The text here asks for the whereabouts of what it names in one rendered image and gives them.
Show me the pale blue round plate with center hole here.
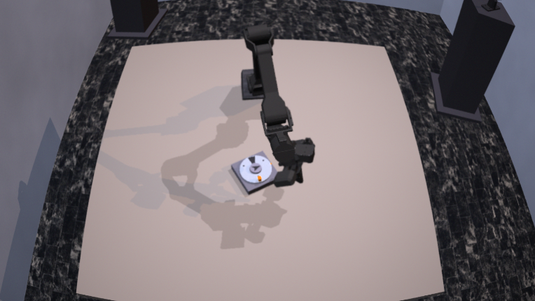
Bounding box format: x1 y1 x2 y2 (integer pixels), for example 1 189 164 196
240 155 272 183

